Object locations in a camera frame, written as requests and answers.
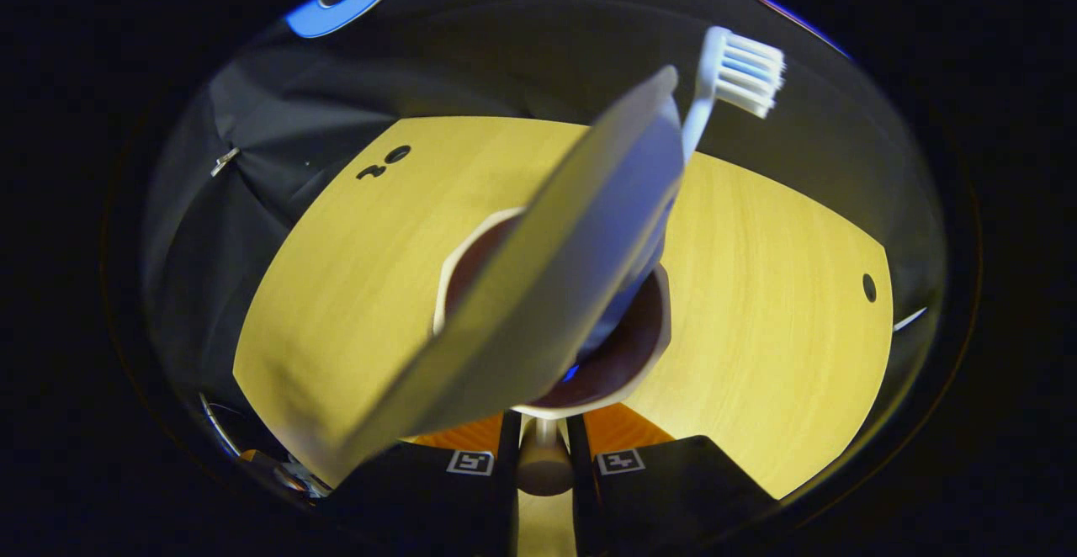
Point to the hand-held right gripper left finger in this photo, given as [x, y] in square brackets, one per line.
[421, 506]

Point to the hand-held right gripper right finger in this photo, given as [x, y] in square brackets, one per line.
[665, 506]

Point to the beige cup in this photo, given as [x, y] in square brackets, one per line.
[627, 355]

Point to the white toothpaste tube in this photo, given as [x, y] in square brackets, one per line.
[547, 271]

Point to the white toothbrush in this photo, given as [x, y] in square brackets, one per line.
[740, 69]

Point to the wooden desktop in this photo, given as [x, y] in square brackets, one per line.
[757, 305]

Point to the silver metal clip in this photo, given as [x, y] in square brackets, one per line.
[225, 161]

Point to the black backdrop cloth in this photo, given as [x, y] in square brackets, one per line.
[471, 61]

